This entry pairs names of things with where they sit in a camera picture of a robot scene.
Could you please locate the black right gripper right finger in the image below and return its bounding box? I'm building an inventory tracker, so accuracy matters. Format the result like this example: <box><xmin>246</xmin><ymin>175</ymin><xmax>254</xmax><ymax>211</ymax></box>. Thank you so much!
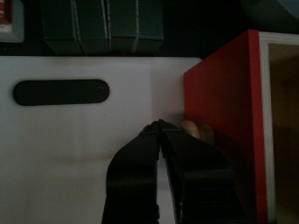
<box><xmin>159</xmin><ymin>118</ymin><xmax>251</xmax><ymax>224</ymax></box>

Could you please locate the red drawer with wooden knob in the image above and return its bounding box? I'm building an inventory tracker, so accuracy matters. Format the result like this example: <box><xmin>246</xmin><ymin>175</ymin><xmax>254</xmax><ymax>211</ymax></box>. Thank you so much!
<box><xmin>179</xmin><ymin>28</ymin><xmax>272</xmax><ymax>224</ymax></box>

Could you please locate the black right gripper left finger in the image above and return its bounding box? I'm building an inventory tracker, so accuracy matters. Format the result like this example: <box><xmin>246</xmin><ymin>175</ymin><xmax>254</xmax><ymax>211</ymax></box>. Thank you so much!
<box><xmin>101</xmin><ymin>120</ymin><xmax>163</xmax><ymax>224</ymax></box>

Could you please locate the dark green striped box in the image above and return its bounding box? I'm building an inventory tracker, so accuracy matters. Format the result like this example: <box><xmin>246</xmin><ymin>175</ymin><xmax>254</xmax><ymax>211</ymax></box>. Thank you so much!
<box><xmin>41</xmin><ymin>0</ymin><xmax>166</xmax><ymax>57</ymax></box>

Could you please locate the light wooden drawer cabinet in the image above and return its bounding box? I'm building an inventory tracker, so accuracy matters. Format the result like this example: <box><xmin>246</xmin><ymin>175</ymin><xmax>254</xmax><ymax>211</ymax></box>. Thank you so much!
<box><xmin>257</xmin><ymin>30</ymin><xmax>299</xmax><ymax>224</ymax></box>

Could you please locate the white cutting board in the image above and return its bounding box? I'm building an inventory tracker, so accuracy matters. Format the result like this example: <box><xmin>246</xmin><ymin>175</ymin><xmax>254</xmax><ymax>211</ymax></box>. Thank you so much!
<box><xmin>0</xmin><ymin>54</ymin><xmax>205</xmax><ymax>224</ymax></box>

